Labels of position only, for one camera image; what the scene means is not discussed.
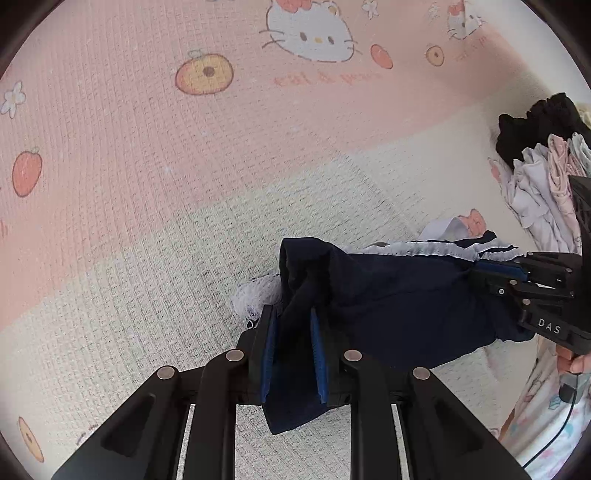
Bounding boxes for navy shorts white stripes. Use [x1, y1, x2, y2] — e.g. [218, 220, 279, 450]
[230, 218, 535, 435]

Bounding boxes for white and dark clothes pile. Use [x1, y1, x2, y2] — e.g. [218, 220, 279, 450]
[490, 93, 590, 254]

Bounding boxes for right hand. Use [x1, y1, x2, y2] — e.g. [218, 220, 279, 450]
[556, 345, 591, 374]

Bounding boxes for pink cream Hello Kitty blanket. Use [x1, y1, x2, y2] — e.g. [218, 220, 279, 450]
[1, 1, 590, 479]

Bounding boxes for black cable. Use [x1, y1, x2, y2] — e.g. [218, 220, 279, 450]
[521, 373, 581, 468]

